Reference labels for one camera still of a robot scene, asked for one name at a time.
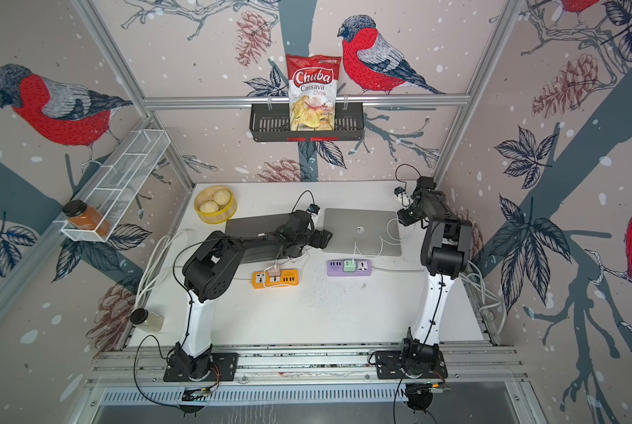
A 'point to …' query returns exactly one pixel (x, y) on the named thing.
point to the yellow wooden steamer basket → (225, 212)
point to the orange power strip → (287, 277)
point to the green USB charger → (349, 267)
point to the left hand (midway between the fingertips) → (329, 228)
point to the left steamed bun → (209, 207)
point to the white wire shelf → (119, 185)
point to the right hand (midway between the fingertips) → (407, 214)
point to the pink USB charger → (274, 272)
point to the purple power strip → (363, 268)
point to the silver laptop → (363, 231)
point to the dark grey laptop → (252, 226)
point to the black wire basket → (271, 123)
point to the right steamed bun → (221, 196)
